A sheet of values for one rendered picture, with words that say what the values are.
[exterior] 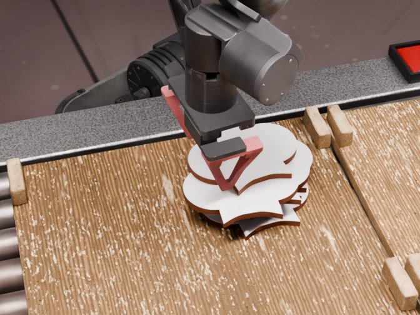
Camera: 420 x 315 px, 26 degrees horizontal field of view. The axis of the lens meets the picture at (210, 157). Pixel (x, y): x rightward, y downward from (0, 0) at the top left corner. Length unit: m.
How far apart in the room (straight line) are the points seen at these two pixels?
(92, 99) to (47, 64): 0.56
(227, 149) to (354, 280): 0.21
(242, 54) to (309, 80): 0.43
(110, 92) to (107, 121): 1.13
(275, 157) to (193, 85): 0.17
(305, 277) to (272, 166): 0.14
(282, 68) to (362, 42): 2.09
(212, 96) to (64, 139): 0.32
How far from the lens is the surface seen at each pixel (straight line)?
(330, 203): 1.12
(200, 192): 1.06
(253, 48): 0.90
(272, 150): 1.09
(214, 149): 0.98
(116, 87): 2.40
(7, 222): 1.15
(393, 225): 1.11
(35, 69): 2.89
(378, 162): 1.18
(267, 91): 0.90
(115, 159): 1.17
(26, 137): 1.25
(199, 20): 0.94
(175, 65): 2.18
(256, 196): 1.05
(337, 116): 1.20
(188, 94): 0.99
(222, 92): 0.98
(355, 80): 1.34
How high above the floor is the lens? 1.73
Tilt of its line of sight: 43 degrees down
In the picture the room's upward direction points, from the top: straight up
